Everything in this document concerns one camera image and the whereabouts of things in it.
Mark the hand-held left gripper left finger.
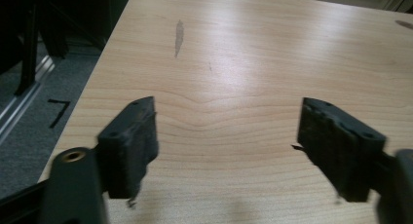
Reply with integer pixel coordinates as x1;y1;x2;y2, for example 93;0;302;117
96;95;160;209

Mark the silver metal floor rail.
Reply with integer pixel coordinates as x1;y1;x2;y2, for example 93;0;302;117
0;54;56;144

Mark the black metal stand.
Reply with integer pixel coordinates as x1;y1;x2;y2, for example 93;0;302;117
0;0;134;96

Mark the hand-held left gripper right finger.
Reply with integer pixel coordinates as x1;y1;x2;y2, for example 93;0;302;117
296;96;388;205

